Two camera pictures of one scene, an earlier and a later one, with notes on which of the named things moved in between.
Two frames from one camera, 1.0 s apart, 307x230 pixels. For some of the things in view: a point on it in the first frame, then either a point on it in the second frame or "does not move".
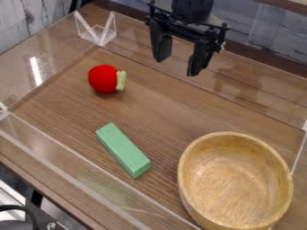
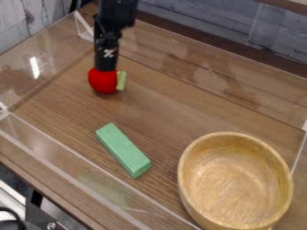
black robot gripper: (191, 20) to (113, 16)
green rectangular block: (124, 152) does not move
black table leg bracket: (40, 220) does not move
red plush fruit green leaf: (105, 79) does not move
